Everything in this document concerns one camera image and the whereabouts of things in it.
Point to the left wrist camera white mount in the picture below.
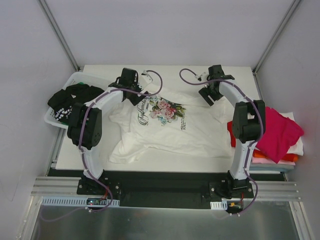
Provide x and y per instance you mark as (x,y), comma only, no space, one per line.
(144,79)

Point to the right grey cable duct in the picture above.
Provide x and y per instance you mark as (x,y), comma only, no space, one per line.
(219,205)

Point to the black printed t-shirt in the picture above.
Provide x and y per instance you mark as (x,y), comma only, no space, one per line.
(89,94)

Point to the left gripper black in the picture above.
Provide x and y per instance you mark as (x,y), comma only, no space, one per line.
(136,97)

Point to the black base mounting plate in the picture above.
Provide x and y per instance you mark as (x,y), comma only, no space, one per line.
(173,190)

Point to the aluminium rail profile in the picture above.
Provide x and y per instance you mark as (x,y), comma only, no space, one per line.
(67,186)

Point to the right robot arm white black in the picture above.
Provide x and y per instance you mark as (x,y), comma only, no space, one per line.
(248,126)

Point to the right aluminium frame post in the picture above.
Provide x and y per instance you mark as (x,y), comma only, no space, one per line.
(293,7)

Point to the red t-shirt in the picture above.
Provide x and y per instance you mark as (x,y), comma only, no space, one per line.
(232,137)

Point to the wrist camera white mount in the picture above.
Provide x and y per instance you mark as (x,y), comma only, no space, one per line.
(144,79)
(202,77)

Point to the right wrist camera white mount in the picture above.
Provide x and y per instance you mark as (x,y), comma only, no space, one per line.
(202,77)

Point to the white floral print t-shirt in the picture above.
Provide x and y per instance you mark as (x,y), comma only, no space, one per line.
(174,122)

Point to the white plastic laundry basket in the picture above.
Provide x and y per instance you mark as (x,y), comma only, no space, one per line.
(75,78)

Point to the pink folded t-shirt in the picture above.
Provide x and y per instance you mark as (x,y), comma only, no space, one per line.
(259,160)

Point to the left grey cable duct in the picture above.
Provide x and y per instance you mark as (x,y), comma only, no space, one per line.
(78,202)

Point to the left aluminium frame post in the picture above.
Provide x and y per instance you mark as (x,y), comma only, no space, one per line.
(58,33)

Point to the magenta t-shirt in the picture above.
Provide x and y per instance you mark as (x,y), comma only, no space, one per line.
(280,134)

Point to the grey cable duct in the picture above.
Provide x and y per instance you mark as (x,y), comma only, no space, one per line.
(219,205)
(78,202)

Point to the aluminium frame post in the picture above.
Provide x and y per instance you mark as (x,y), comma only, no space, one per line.
(293,7)
(58,33)

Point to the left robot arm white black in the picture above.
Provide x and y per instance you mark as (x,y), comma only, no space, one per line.
(85,127)

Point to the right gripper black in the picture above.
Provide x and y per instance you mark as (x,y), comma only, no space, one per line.
(208,94)

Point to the orange folded t-shirt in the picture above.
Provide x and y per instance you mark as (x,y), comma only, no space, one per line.
(289,157)

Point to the light blue folded t-shirt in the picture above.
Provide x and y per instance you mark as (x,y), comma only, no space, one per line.
(271,167)

